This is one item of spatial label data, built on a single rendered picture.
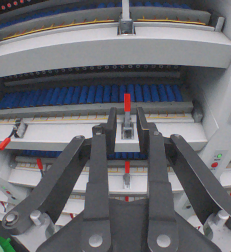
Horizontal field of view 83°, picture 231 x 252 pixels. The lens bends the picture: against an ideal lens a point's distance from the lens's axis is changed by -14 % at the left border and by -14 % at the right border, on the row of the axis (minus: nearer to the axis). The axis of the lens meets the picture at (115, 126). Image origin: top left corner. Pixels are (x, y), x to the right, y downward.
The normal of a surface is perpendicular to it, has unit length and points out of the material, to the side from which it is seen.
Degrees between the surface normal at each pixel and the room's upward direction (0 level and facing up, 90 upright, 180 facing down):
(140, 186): 19
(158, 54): 109
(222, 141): 90
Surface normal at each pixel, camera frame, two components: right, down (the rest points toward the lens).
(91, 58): -0.04, 0.82
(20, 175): -0.06, -0.57
